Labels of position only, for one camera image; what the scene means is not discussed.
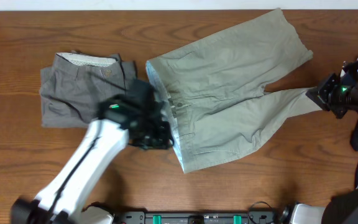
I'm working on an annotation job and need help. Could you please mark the light khaki green pants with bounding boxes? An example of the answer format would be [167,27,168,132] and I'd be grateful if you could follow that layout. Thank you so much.
[146,9,318,173]

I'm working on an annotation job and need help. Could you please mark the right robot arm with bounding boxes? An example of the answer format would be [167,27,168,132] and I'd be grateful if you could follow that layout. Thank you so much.
[277,58,358,224]

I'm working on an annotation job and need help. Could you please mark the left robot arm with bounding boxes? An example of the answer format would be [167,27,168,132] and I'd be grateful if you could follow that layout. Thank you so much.
[10,80,174,224]

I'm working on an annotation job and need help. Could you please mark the folded dark grey shorts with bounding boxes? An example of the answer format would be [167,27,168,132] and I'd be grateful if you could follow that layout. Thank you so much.
[39,52,137,128]

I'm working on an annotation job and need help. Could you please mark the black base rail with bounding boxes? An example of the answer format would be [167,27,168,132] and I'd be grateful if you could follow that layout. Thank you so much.
[113,210,280,224]

